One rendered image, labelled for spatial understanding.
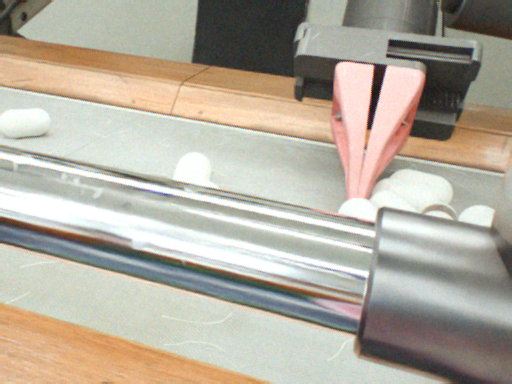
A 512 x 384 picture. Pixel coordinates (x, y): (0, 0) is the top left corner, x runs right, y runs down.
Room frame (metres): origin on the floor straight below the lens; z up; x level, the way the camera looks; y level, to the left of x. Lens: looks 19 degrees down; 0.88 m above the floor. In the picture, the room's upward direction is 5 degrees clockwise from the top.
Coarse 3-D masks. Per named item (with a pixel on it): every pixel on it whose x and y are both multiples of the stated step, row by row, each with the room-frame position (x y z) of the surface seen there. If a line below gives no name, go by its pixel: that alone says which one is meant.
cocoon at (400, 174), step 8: (392, 176) 0.33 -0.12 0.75; (400, 176) 0.33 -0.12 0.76; (408, 176) 0.33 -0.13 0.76; (416, 176) 0.33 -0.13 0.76; (424, 176) 0.33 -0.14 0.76; (432, 176) 0.33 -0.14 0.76; (432, 184) 0.32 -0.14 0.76; (440, 184) 0.32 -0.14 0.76; (448, 184) 0.32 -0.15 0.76; (440, 192) 0.32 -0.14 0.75; (448, 192) 0.32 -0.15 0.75; (440, 200) 0.32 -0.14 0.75; (448, 200) 0.32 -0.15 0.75
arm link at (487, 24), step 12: (468, 0) 0.39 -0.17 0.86; (480, 0) 0.38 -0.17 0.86; (492, 0) 0.38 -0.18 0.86; (504, 0) 0.38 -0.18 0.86; (456, 12) 0.40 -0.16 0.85; (468, 12) 0.39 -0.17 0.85; (480, 12) 0.39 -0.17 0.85; (492, 12) 0.38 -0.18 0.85; (504, 12) 0.38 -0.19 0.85; (444, 24) 0.42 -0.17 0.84; (456, 24) 0.40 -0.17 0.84; (468, 24) 0.40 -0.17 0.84; (480, 24) 0.39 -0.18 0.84; (492, 24) 0.39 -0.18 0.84; (504, 24) 0.39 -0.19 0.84; (504, 36) 0.40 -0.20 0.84
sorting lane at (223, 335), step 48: (0, 96) 0.49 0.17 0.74; (48, 96) 0.50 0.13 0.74; (48, 144) 0.38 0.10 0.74; (96, 144) 0.39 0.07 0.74; (144, 144) 0.40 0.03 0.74; (192, 144) 0.41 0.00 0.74; (240, 144) 0.41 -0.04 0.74; (288, 144) 0.42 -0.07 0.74; (240, 192) 0.32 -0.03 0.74; (288, 192) 0.33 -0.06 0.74; (336, 192) 0.34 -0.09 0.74; (480, 192) 0.36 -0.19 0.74; (0, 288) 0.21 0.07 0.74; (48, 288) 0.21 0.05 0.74; (96, 288) 0.21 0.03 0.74; (144, 288) 0.21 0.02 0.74; (144, 336) 0.18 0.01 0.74; (192, 336) 0.19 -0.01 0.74; (240, 336) 0.19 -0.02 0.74; (288, 336) 0.19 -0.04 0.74; (336, 336) 0.19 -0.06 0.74
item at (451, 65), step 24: (360, 0) 0.38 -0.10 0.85; (384, 0) 0.37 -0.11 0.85; (408, 0) 0.37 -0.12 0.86; (432, 0) 0.38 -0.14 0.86; (312, 24) 0.36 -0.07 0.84; (360, 24) 0.36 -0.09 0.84; (384, 24) 0.35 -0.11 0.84; (408, 24) 0.35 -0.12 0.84; (432, 24) 0.37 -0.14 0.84; (408, 48) 0.34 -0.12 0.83; (432, 48) 0.33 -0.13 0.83; (456, 48) 0.33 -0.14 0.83; (480, 48) 0.33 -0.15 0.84; (432, 72) 0.35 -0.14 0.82; (456, 72) 0.34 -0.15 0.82; (312, 96) 0.38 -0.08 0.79; (456, 120) 0.36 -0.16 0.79
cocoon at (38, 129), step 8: (8, 112) 0.39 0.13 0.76; (16, 112) 0.39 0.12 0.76; (24, 112) 0.39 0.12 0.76; (32, 112) 0.39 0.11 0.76; (40, 112) 0.39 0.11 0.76; (0, 120) 0.38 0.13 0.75; (8, 120) 0.38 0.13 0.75; (16, 120) 0.38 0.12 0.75; (24, 120) 0.38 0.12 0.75; (32, 120) 0.39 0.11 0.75; (40, 120) 0.39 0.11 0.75; (48, 120) 0.40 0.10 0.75; (0, 128) 0.38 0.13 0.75; (8, 128) 0.38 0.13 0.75; (16, 128) 0.38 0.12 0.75; (24, 128) 0.38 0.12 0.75; (32, 128) 0.39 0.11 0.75; (40, 128) 0.39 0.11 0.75; (48, 128) 0.40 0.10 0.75; (8, 136) 0.39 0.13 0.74; (16, 136) 0.38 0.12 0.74; (24, 136) 0.39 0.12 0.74
